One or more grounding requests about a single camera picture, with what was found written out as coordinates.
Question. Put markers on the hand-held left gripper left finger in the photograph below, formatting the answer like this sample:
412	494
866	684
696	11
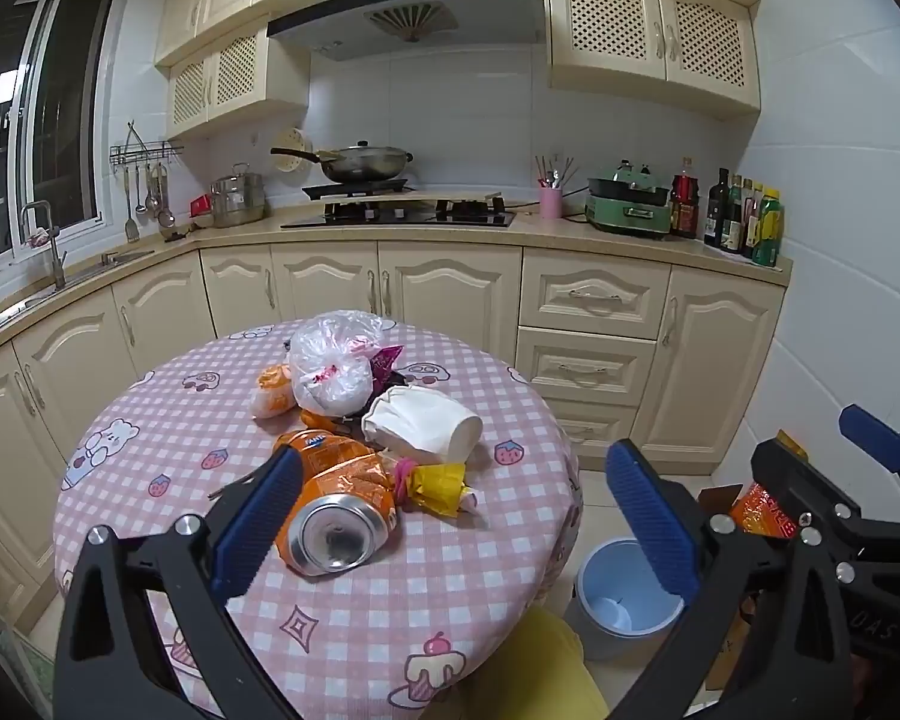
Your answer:
259	517

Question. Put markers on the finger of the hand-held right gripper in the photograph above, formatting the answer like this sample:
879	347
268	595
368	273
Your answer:
874	439
795	480

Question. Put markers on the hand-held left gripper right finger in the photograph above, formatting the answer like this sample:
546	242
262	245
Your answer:
652	517

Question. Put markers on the light blue waste bin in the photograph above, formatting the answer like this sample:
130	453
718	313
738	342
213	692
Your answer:
596	577

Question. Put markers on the crushed orange soda can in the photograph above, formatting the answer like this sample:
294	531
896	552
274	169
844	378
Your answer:
345	484

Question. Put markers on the orange snack packet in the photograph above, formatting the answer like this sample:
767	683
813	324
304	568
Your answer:
274	397

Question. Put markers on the pink wrapper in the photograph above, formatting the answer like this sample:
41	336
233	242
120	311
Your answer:
403	476

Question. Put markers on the clear plastic bag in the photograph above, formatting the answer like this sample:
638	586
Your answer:
330	382

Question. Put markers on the yellow wrapper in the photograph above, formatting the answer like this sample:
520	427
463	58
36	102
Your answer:
439	484

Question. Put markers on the white paper cup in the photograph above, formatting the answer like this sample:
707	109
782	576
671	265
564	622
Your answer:
420	424

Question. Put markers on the purple foil wrapper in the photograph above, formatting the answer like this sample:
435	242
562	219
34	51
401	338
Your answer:
386	365

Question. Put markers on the orange rice bag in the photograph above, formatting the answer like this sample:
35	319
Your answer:
765	510

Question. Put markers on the brown cardboard box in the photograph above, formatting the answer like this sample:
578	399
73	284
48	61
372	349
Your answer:
712	499

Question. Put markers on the small cream drawer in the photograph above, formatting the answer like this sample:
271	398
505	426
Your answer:
596	427

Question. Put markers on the medium cream drawer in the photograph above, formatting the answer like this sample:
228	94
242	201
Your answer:
585	367

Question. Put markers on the yellow trousers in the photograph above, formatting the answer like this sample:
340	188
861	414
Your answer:
525	675

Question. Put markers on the large cream drawer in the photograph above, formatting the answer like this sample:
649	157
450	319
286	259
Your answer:
592	296

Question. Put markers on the green yellow plastic bottle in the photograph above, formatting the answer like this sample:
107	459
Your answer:
769	231

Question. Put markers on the yellow label bottle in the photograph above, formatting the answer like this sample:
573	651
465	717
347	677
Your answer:
750	225

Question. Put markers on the steel kitchen sink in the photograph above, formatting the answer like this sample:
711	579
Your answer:
67	279

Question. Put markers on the cream kitchen base cabinet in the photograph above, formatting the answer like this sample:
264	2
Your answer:
450	277

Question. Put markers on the green electric cooker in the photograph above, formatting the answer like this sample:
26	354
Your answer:
628	202

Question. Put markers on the stainless steel pot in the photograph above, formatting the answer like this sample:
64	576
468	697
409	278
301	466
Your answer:
238	201

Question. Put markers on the small red container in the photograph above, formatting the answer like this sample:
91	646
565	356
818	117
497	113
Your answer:
199	205

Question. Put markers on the beige kitchen countertop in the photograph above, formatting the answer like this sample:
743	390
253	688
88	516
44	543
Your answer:
495	236

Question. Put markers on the black gas stove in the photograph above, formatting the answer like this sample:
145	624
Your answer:
397	216

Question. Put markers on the pink utensil holder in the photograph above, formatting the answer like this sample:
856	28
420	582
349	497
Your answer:
550	201

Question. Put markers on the steel kitchen faucet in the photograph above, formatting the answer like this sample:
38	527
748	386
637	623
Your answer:
49	240

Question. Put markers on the kitchen window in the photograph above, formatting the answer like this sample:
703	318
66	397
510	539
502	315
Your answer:
37	120

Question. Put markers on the grey range hood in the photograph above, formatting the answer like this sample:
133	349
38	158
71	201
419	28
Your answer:
420	34

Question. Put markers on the wall utensil rack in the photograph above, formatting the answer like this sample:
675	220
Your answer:
146	180

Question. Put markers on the cream lattice wall cabinet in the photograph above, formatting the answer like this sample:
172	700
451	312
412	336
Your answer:
217	22
645	22

